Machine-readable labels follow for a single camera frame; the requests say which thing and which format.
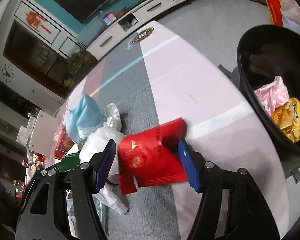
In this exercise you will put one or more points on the pink plastic bag in bin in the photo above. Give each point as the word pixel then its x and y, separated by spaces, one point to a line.
pixel 272 95

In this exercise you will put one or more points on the yellow snack bag in bin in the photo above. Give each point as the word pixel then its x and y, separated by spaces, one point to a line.
pixel 287 118

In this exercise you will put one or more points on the light blue fabric bag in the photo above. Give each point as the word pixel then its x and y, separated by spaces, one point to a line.
pixel 83 120

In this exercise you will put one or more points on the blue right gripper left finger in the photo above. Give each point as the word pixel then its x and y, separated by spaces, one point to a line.
pixel 102 165

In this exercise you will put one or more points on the dark green wrapper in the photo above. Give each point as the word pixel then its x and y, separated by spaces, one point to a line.
pixel 68 162

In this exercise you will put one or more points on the white TV cabinet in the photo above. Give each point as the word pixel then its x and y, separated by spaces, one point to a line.
pixel 131 21

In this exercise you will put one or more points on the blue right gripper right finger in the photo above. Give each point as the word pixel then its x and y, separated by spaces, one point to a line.
pixel 187 158

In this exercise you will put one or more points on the crumpled clear plastic wrap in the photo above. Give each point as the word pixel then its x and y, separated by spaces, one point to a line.
pixel 112 117

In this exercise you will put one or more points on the potted green plant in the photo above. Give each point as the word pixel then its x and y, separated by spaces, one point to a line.
pixel 80 64

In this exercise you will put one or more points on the white plastic bag of clutter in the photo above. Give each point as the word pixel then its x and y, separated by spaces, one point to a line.
pixel 290 12

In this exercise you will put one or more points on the red paper shopping bag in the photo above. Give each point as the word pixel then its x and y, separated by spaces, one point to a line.
pixel 274 7

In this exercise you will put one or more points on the white storage box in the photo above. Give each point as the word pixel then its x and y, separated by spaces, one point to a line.
pixel 42 134

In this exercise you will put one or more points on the red cigarette carton box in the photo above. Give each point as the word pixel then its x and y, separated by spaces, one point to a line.
pixel 64 143

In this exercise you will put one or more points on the patterned pink grey rug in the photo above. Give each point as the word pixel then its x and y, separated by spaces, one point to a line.
pixel 163 78

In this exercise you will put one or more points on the red snack wrapper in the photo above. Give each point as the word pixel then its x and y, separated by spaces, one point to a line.
pixel 150 158

